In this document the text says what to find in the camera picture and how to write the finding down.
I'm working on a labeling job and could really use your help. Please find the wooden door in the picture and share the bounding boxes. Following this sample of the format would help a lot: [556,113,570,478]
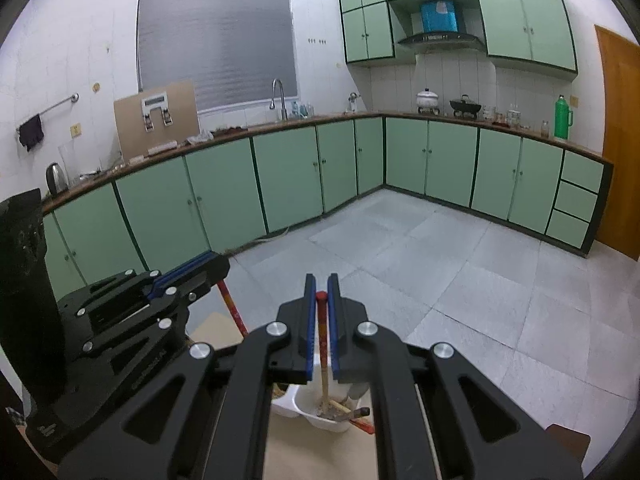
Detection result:
[593,24,640,262]

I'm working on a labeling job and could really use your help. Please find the range hood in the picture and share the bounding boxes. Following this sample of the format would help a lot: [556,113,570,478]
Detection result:
[397,0,484,52]

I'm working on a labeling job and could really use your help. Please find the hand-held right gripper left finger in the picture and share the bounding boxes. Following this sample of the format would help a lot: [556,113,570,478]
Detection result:
[59,273,317,480]

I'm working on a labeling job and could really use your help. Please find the green thermos flask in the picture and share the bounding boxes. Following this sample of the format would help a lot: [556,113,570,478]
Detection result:
[553,94,575,140]

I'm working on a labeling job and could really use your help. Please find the white cooking pot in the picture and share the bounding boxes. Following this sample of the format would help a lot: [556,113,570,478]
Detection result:
[416,88,441,114]

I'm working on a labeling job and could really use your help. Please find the green upper cabinets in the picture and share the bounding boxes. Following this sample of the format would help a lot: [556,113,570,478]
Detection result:
[337,0,579,79]

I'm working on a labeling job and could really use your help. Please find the dark cloth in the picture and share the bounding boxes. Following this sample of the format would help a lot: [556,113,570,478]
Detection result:
[18,114,45,152]

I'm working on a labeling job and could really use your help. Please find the wall towel rail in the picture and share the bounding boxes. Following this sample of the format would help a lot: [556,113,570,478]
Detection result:
[16,92,80,134]

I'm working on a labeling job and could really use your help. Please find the white bracket on cardboard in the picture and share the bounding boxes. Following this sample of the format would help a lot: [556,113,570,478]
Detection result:
[141,90,174,132]

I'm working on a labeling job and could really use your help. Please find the green base cabinets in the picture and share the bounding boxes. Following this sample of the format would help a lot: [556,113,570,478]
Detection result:
[41,114,614,302]

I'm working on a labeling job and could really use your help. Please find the clear glass pitcher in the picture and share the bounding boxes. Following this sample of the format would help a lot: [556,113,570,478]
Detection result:
[58,142,81,186]

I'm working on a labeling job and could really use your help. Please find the plain bamboo chopstick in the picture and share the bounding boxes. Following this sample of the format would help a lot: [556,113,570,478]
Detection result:
[317,398,352,418]

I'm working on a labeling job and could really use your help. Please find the steel electric kettle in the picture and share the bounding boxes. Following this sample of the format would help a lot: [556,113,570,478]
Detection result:
[45,162,70,196]

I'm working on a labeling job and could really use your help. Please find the green drawer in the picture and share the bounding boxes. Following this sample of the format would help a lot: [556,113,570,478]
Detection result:
[545,209,591,250]
[560,151,605,194]
[553,181,599,224]

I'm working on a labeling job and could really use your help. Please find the white two-compartment utensil holder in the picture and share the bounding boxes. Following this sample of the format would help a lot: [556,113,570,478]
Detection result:
[271,352,372,434]

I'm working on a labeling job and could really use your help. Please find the steel sink faucet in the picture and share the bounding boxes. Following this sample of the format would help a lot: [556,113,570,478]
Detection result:
[269,78,289,124]

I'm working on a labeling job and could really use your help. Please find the black wok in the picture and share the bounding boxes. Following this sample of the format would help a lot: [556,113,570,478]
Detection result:
[448,94,482,119]

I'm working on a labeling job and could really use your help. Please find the brown wooden stool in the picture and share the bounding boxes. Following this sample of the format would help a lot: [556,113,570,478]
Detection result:
[544,424,592,462]

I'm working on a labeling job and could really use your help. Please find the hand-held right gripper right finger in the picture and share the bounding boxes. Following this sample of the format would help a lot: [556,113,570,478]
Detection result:
[327,273,585,480]

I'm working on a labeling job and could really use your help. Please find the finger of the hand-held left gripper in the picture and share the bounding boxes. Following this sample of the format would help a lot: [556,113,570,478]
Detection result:
[62,256,232,363]
[57,251,221,321]

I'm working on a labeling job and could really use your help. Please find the cardboard board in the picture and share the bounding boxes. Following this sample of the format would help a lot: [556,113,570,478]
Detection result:
[113,79,201,161]

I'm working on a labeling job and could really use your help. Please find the grey window blind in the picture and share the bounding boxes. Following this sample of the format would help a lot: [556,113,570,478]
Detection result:
[136,0,299,114]

